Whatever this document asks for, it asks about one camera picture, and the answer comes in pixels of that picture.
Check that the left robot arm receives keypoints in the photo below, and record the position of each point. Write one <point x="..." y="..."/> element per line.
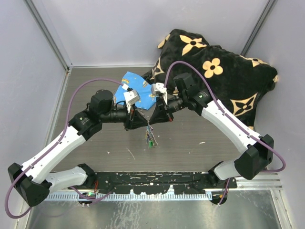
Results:
<point x="34" y="179"/>

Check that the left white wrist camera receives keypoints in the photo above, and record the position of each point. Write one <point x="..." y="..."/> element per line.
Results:
<point x="131" y="96"/>

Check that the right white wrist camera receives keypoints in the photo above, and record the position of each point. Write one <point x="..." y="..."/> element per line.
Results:
<point x="159" y="89"/>

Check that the white blue large keyring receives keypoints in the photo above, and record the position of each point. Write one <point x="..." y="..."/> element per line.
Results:
<point x="150" y="130"/>

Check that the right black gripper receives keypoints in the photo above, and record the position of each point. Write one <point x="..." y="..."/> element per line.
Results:
<point x="159" y="114"/>

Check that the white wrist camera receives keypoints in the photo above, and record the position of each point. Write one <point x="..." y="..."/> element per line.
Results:
<point x="131" y="96"/>
<point x="159" y="89"/>

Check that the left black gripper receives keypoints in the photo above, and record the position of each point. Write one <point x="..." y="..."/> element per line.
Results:
<point x="134" y="119"/>

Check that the blue space print cloth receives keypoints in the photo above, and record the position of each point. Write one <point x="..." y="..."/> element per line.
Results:
<point x="136" y="82"/>

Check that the black floral plush pillow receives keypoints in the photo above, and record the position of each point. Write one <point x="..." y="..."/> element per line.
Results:
<point x="239" y="82"/>

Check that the slotted cable duct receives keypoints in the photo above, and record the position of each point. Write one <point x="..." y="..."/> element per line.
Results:
<point x="169" y="196"/>

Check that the bunch of coloured keys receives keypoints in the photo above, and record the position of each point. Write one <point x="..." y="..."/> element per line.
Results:
<point x="150" y="140"/>

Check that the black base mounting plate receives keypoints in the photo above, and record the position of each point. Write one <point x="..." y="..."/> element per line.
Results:
<point x="153" y="182"/>

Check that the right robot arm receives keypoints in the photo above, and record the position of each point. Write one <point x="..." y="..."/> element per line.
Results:
<point x="256" y="150"/>

